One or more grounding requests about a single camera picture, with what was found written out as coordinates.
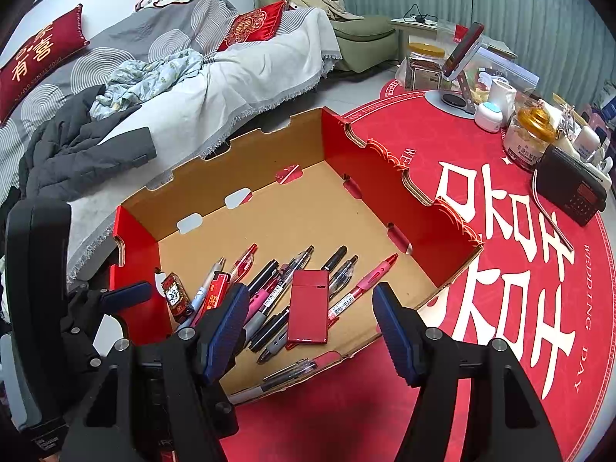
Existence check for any grey grip gel pen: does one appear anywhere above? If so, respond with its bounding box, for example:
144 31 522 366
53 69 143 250
243 245 314 345

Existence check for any red round table mat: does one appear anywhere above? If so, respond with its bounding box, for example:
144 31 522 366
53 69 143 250
157 78 616 462

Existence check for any red gel pen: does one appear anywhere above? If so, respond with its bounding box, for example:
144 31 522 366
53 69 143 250
230 243 258 285

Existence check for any grey covered sofa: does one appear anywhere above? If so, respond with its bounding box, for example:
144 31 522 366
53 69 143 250
1 0 340 280

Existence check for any red pen with clear barrel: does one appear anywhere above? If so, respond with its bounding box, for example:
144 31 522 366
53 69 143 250
328 253 399 328

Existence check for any pink grip pen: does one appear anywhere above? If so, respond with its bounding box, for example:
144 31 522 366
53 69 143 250
244 274 280 322

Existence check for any red cardboard fruit box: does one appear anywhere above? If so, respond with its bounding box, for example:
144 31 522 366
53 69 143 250
109 105 485 406

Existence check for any green armchair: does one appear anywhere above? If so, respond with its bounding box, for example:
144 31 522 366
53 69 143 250
254 0 401 74

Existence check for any light blue floral cloth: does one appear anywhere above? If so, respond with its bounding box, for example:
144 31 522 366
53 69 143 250
90 48 205 120

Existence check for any white barrel pen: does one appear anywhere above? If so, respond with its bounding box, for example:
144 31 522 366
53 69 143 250
176 258 226 331

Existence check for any red cushion with gold characters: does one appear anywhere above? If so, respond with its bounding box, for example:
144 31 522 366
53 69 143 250
1 4 89 124

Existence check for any red lighter box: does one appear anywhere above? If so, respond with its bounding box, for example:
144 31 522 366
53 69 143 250
285 270 329 350

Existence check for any black thin marker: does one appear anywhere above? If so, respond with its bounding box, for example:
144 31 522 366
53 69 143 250
248 245 348 362

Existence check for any red embroidered cushion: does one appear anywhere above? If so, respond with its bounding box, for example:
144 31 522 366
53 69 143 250
218 0 286 51

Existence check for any black portable radio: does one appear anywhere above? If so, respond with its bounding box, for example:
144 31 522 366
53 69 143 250
534 145 607 226

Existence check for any dark grey jacket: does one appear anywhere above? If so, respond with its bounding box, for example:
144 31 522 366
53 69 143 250
19 85 157 203

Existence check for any black marker pen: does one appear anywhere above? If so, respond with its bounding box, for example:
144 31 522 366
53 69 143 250
248 260 279 296

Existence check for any slim red lighter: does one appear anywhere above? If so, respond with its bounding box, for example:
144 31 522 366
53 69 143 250
190 271 231 328

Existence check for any white round container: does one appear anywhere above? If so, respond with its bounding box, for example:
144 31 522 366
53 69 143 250
474 101 503 134

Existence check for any white mug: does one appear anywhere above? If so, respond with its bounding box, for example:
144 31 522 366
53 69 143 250
487 76 517 125

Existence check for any silver K-2020 pen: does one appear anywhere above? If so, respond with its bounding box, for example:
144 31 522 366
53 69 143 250
229 359 317 405

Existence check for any gold lid glass jar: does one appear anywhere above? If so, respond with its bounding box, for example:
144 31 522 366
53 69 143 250
503 105 556 171

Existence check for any phone on stand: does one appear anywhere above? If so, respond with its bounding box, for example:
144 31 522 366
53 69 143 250
424 22 484 120

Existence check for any patterned dark lighter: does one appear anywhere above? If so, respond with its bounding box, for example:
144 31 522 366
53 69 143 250
162 272 194 323

